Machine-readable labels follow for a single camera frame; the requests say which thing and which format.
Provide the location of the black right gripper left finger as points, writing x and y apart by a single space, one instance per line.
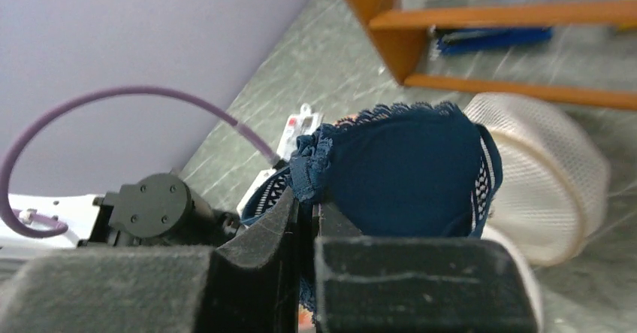
249 284

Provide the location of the orange wooden shelf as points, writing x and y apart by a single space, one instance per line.
400 36

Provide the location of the white mesh laundry bag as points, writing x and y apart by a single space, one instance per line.
517 266

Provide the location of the beige mesh laundry bag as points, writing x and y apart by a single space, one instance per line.
555 180

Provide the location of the blue flat box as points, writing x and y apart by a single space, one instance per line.
459 41

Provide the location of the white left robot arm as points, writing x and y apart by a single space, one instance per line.
158 210

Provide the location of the clear blister pack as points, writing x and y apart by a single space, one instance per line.
305 122

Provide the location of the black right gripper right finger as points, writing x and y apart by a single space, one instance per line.
368 284

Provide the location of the dark blue garment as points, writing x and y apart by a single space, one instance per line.
399 170

